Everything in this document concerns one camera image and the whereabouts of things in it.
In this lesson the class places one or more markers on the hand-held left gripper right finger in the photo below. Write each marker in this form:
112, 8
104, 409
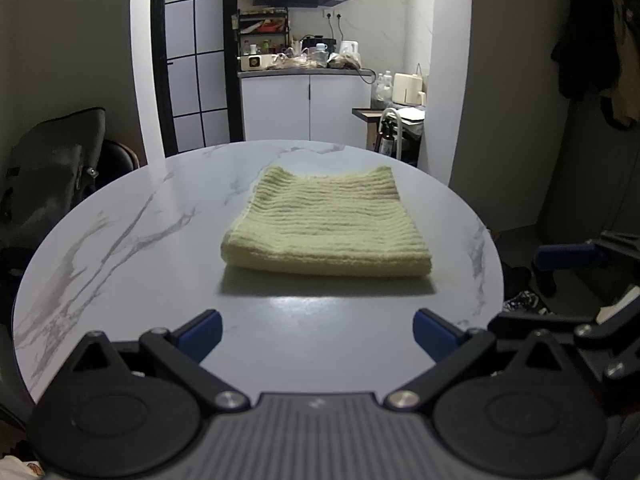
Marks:
431, 334

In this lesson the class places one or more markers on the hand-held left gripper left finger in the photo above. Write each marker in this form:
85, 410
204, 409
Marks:
205, 334

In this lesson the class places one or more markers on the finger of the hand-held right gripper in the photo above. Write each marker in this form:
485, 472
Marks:
565, 256
565, 325

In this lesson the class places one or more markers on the pale yellow waffle towel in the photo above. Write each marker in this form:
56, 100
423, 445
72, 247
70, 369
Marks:
325, 220

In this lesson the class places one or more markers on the patterned shoe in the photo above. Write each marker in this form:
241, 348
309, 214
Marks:
522, 302

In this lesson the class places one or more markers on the beige hanging garment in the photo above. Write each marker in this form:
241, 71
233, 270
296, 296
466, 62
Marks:
625, 85

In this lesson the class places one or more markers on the dark chair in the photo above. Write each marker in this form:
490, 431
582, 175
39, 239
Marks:
120, 160

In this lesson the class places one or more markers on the dark glass bottle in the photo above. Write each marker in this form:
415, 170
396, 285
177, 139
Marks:
386, 142

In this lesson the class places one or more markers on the white tube cart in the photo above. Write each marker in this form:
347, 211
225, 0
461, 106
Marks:
398, 135

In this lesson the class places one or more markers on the white papers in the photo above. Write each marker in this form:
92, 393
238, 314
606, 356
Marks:
412, 115

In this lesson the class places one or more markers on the dark hanging jacket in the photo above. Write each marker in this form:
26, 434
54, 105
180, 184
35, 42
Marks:
582, 45

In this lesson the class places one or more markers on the black bag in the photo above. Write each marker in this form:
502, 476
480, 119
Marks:
50, 175

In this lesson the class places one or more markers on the wooden side table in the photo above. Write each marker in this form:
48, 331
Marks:
365, 114

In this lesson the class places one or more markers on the white lower cabinet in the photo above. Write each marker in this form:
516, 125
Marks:
275, 110

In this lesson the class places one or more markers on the clear plastic bottle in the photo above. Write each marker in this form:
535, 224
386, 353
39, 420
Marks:
382, 89

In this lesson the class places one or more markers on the grey kitchen counter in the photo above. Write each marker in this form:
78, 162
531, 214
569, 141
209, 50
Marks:
280, 73

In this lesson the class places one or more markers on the cream countertop appliance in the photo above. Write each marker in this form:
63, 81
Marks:
255, 62

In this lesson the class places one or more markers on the bagged food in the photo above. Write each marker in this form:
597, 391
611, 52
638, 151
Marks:
344, 61

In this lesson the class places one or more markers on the clear plastic bags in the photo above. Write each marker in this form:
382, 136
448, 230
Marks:
300, 61

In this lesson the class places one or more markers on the white electric kettle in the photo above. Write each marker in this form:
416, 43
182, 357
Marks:
349, 49

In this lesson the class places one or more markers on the black framed glass door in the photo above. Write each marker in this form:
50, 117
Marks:
210, 25

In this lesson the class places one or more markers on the black spice rack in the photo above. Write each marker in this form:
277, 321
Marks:
262, 27

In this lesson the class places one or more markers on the black countertop appliance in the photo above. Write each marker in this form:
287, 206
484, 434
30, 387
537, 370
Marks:
312, 41

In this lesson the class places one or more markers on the white wall outlet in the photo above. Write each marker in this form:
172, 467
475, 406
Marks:
333, 14

